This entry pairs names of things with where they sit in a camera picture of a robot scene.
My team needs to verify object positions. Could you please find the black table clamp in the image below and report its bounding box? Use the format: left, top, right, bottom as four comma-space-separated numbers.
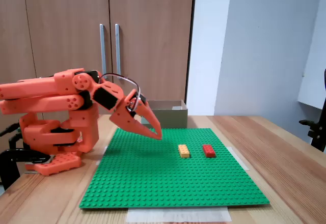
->
0, 147, 51, 191

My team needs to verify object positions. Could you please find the red lego block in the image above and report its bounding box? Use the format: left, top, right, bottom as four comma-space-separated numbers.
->
202, 144, 216, 158

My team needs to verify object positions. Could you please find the gripper servo cable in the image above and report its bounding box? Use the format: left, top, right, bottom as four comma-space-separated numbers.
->
97, 73, 142, 113

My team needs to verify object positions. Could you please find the wide masking tape strip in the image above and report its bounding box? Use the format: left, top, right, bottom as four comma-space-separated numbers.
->
126, 207, 232, 223

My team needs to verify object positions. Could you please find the metal cabinet door handle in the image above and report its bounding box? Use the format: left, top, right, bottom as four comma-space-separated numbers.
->
99, 23, 107, 76
114, 23, 122, 76

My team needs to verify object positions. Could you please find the yellow lego block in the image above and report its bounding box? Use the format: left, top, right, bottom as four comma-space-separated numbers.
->
177, 144, 191, 158

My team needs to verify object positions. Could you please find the wooden cabinet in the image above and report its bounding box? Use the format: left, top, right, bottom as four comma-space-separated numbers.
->
0, 0, 197, 117

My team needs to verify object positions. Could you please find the small masking tape strip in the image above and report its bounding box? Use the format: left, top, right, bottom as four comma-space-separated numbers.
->
95, 146, 109, 166

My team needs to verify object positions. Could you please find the green lego baseplate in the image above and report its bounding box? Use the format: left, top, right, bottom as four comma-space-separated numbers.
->
78, 128, 270, 210

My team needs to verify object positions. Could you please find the open cardboard box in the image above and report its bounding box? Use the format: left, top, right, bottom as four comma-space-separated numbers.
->
134, 99, 189, 129

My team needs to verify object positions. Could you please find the black power cable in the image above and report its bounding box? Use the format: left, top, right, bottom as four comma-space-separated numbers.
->
0, 123, 21, 137

